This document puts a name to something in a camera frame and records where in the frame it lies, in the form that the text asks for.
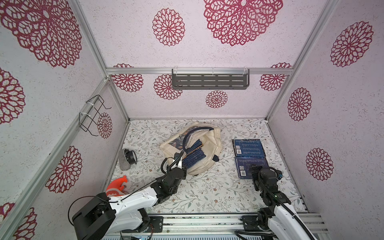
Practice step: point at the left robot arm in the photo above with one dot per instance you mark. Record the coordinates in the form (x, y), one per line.
(103, 215)

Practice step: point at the red toy figure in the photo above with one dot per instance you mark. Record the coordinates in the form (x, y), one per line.
(117, 187)

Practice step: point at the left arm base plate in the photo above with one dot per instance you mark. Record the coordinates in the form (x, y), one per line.
(154, 225)

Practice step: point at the stack of blue books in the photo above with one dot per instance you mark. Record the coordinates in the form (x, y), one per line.
(194, 155)

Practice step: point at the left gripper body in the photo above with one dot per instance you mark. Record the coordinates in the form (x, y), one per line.
(185, 172)

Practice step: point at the cream canvas tote bag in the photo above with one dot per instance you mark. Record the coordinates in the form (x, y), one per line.
(185, 138)

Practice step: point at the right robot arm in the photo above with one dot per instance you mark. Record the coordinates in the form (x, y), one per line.
(279, 216)

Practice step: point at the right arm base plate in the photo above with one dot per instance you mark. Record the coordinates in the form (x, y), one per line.
(254, 223)

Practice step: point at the black wire wall rack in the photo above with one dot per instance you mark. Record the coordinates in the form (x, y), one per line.
(89, 117)

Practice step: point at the grey slotted wall shelf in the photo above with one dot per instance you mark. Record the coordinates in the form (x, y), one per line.
(189, 81)

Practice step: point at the blue book with barcode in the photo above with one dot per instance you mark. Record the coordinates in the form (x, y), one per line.
(248, 148)

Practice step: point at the aluminium rail frame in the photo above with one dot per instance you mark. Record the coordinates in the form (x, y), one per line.
(201, 224)

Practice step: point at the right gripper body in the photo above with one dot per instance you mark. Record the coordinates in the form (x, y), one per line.
(257, 171)

